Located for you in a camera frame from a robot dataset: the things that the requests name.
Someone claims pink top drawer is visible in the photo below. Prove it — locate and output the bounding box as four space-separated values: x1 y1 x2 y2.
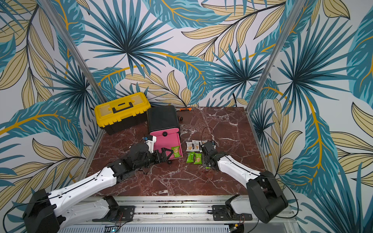
150 128 180 137

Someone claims aluminium right corner post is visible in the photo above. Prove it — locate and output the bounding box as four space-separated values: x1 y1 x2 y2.
246 1 306 115

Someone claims aluminium left corner post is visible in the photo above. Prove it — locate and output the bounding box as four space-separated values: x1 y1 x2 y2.
39 0 107 103

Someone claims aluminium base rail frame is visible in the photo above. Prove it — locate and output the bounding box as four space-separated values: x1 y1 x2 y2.
43 195 302 233

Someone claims aluminium corner post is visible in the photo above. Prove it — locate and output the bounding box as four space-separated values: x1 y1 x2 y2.
246 1 306 115
39 0 107 103

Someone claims green cookie packet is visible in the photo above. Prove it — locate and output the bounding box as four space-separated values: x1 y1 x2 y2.
194 153 203 165
186 152 195 163
172 146 182 158

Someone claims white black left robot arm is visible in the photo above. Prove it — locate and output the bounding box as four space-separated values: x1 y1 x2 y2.
22 143 173 233

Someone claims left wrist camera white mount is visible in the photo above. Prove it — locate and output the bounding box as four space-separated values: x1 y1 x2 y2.
144 135 157 153

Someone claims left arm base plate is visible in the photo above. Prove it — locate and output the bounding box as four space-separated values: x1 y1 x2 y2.
92 205 135 222

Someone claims black drawer cabinet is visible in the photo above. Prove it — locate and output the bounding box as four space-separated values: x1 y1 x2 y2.
147 105 180 133

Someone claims yellow black toolbox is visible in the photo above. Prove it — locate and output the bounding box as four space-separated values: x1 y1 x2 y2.
94 92 151 135

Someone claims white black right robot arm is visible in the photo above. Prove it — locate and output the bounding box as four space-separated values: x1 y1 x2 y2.
201 141 288 223

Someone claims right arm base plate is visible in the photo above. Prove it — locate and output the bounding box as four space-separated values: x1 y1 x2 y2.
207 205 253 221

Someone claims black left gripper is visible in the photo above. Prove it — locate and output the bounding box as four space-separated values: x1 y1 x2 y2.
134 147 174 170

